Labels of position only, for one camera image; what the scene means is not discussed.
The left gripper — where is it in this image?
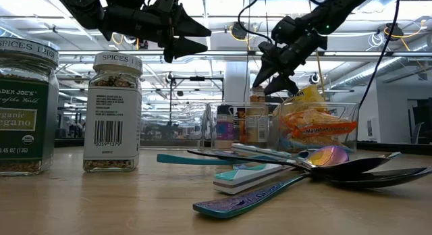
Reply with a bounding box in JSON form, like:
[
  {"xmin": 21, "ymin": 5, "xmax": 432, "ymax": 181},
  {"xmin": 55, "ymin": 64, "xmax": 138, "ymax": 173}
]
[{"xmin": 101, "ymin": 0, "xmax": 212, "ymax": 63}]

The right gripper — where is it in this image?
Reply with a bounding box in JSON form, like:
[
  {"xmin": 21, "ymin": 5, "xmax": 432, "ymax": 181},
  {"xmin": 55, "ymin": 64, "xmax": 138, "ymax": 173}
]
[{"xmin": 252, "ymin": 30, "xmax": 328, "ymax": 96}]

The yellow red ramen packet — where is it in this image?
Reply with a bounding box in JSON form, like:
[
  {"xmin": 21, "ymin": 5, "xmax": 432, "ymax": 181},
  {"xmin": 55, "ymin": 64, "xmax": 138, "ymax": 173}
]
[{"xmin": 285, "ymin": 85, "xmax": 327, "ymax": 111}]

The orange label spice bottle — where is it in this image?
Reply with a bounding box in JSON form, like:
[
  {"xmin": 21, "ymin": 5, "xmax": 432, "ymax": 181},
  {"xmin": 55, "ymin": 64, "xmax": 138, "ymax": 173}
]
[{"xmin": 236, "ymin": 108, "xmax": 247, "ymax": 145}]

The orange ramen packet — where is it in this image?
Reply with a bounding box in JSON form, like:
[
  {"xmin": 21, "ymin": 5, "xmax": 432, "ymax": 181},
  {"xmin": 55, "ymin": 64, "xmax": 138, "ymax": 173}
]
[{"xmin": 281, "ymin": 108, "xmax": 358, "ymax": 141}]

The blue yellow ramen packet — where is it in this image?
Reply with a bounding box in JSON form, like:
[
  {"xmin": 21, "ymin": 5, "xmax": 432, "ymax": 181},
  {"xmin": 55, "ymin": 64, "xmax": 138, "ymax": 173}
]
[{"xmin": 279, "ymin": 137, "xmax": 355, "ymax": 153}]

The purple label spice bottle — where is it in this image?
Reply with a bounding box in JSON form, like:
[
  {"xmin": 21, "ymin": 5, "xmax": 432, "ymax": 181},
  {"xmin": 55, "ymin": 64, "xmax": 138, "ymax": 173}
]
[{"xmin": 215, "ymin": 105, "xmax": 236, "ymax": 151}]

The silver spoon teal diamond handle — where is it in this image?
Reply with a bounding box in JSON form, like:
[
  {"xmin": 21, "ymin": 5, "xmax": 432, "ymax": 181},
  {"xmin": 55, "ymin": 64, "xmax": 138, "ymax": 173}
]
[
  {"xmin": 213, "ymin": 162, "xmax": 298, "ymax": 195},
  {"xmin": 231, "ymin": 142, "xmax": 294, "ymax": 159}
]

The white label spice jar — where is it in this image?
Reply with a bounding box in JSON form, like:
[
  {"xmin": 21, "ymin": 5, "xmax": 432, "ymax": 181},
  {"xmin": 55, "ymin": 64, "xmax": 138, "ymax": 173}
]
[{"xmin": 82, "ymin": 51, "xmax": 144, "ymax": 174}]

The dark mirror spoon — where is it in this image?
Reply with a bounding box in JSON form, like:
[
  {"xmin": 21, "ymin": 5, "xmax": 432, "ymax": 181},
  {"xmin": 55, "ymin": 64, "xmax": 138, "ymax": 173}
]
[
  {"xmin": 187, "ymin": 148, "xmax": 402, "ymax": 177},
  {"xmin": 323, "ymin": 166, "xmax": 432, "ymax": 189}
]

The teal handled spoon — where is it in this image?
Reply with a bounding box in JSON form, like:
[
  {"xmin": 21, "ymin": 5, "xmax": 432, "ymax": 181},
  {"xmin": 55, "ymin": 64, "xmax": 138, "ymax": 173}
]
[{"xmin": 156, "ymin": 153, "xmax": 271, "ymax": 167}]

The green label oregano jar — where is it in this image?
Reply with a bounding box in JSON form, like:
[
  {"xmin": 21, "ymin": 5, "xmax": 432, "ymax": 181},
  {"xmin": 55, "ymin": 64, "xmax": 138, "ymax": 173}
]
[{"xmin": 0, "ymin": 36, "xmax": 61, "ymax": 178}]

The white building column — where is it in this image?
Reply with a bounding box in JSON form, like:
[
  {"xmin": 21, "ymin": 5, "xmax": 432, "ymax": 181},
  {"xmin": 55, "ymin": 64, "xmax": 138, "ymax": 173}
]
[{"xmin": 223, "ymin": 61, "xmax": 251, "ymax": 103}]

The clear plastic bin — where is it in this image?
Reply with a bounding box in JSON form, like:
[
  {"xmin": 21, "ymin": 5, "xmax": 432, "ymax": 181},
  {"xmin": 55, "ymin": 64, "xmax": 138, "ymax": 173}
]
[
  {"xmin": 140, "ymin": 102, "xmax": 209, "ymax": 151},
  {"xmin": 272, "ymin": 101, "xmax": 360, "ymax": 153},
  {"xmin": 207, "ymin": 101, "xmax": 283, "ymax": 151}
]

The yellow cable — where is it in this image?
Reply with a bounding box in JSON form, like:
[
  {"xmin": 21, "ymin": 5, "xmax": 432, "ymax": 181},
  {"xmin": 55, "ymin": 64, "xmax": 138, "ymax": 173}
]
[{"xmin": 315, "ymin": 51, "xmax": 327, "ymax": 101}]

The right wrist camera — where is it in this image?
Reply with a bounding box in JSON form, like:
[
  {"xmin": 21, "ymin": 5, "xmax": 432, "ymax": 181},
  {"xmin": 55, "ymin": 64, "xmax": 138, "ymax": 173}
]
[{"xmin": 271, "ymin": 15, "xmax": 300, "ymax": 44}]

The long black cable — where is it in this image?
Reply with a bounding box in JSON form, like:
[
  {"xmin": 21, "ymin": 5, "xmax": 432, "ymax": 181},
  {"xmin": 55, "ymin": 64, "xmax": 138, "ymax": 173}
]
[{"xmin": 358, "ymin": 0, "xmax": 402, "ymax": 108}]

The iridescent spoon embossed handle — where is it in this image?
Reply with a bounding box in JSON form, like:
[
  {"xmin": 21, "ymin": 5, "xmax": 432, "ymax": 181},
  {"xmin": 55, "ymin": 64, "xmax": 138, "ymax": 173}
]
[{"xmin": 192, "ymin": 145, "xmax": 350, "ymax": 219}]

